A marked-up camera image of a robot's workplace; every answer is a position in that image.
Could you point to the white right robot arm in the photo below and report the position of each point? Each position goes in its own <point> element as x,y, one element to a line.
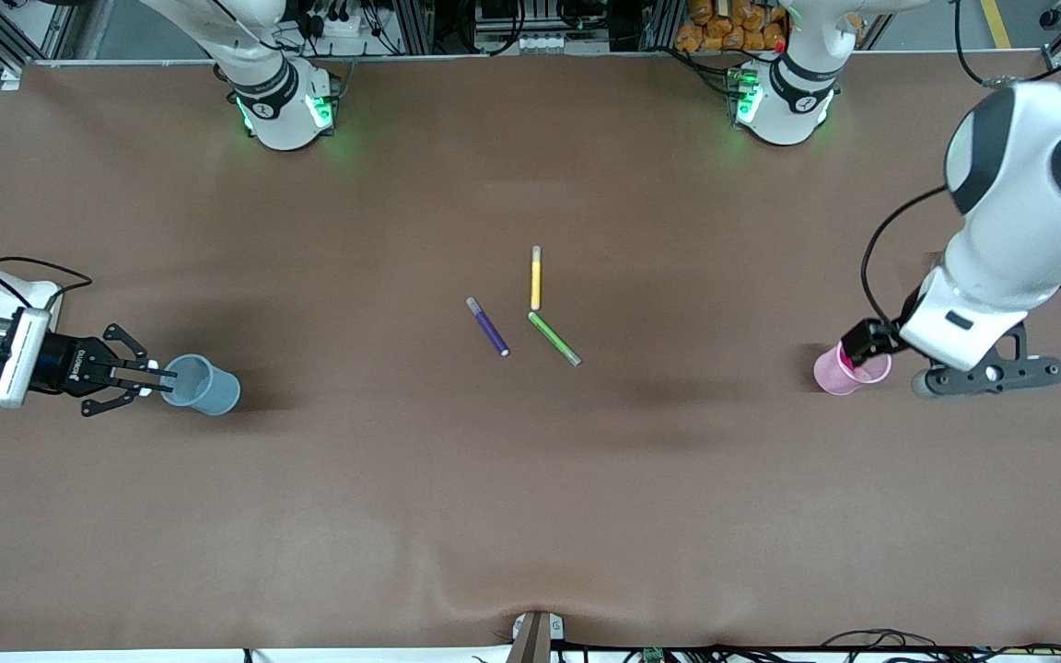
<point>273,92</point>

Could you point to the brown table mat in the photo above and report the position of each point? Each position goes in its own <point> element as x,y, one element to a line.
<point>530,506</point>

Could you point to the wooden camera mount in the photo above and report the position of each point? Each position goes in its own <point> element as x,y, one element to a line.
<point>535,640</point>

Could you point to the black caster wheel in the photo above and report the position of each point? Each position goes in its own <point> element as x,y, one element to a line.
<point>1052,16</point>

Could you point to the small green circuit board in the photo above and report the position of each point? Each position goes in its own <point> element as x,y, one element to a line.
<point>652,656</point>

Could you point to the light blue cup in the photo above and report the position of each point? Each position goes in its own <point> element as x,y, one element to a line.
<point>213,391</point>

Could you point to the yellow marker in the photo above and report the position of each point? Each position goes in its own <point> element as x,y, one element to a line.
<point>535,281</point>

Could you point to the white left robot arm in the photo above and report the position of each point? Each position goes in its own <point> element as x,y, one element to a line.
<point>1000,258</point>

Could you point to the white connector strip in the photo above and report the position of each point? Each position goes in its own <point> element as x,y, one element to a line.
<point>544,42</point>

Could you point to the purple marker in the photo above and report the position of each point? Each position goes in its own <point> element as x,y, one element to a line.
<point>489,329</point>

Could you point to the pink cup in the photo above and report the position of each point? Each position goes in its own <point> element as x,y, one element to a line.
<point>830,379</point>

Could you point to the green marker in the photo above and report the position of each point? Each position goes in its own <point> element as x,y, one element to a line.
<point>553,337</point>

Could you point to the white power strip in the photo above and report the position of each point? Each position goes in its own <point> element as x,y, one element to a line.
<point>346,26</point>

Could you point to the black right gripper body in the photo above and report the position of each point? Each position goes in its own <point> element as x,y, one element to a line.
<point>64,366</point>

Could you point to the bag of orange items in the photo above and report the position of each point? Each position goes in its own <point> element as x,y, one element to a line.
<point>724,32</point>

